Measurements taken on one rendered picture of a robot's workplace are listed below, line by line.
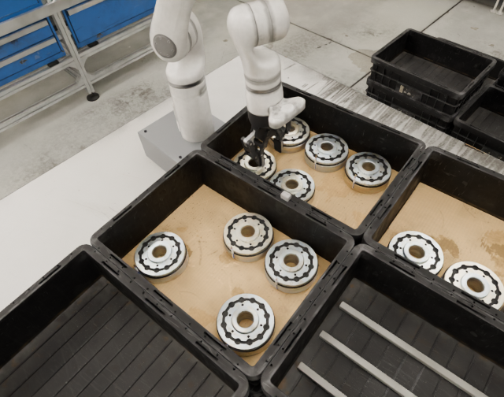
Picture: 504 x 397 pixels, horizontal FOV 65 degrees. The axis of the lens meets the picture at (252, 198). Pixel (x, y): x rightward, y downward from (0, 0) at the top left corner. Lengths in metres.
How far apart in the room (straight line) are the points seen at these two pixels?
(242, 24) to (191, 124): 0.42
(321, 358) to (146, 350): 0.31
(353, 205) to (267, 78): 0.34
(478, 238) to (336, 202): 0.29
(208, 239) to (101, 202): 0.41
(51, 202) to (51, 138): 1.41
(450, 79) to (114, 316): 1.62
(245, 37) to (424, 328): 0.59
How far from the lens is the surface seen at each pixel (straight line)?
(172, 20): 0.88
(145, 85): 2.77
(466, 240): 0.92
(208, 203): 0.90
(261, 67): 0.73
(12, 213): 1.25
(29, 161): 2.52
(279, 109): 0.78
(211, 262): 0.81
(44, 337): 0.85
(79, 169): 1.27
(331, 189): 0.92
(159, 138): 1.13
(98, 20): 2.66
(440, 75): 1.95
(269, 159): 0.93
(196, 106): 1.01
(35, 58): 2.56
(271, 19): 0.70
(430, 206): 0.94
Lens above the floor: 1.53
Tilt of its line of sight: 52 degrees down
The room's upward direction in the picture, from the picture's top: 5 degrees counter-clockwise
